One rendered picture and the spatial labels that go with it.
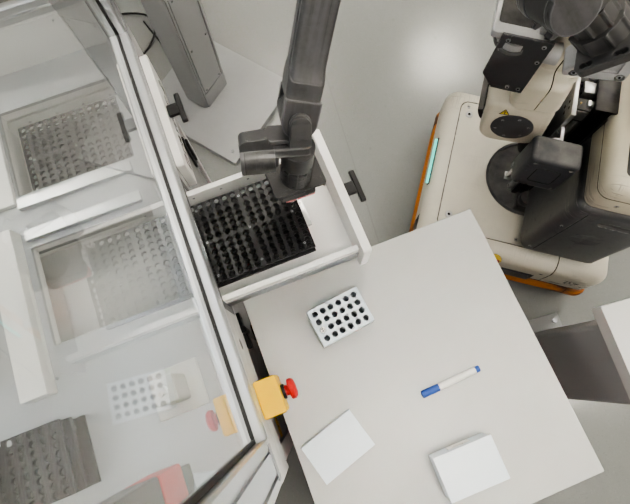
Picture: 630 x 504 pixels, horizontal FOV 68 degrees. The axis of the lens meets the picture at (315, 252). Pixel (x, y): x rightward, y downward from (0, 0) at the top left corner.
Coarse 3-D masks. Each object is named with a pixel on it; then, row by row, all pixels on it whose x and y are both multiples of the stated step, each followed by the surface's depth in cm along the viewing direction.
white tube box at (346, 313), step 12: (336, 300) 103; (348, 300) 102; (360, 300) 102; (312, 312) 102; (324, 312) 105; (336, 312) 102; (348, 312) 101; (360, 312) 105; (312, 324) 101; (324, 324) 101; (336, 324) 101; (348, 324) 103; (360, 324) 101; (324, 336) 100; (336, 336) 104
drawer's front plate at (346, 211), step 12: (324, 144) 98; (324, 156) 97; (324, 168) 99; (336, 180) 95; (336, 192) 96; (336, 204) 102; (348, 204) 94; (348, 216) 93; (348, 228) 98; (360, 228) 93; (360, 240) 92; (360, 252) 95; (360, 264) 101
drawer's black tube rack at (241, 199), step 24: (264, 192) 98; (216, 216) 97; (240, 216) 97; (264, 216) 97; (288, 216) 100; (216, 240) 95; (240, 240) 99; (264, 240) 95; (288, 240) 99; (216, 264) 94; (240, 264) 97; (264, 264) 94
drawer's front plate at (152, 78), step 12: (144, 60) 103; (144, 72) 103; (156, 84) 102; (156, 96) 101; (156, 108) 100; (168, 120) 99; (168, 132) 99; (180, 144) 103; (180, 156) 97; (180, 168) 98; (192, 180) 105
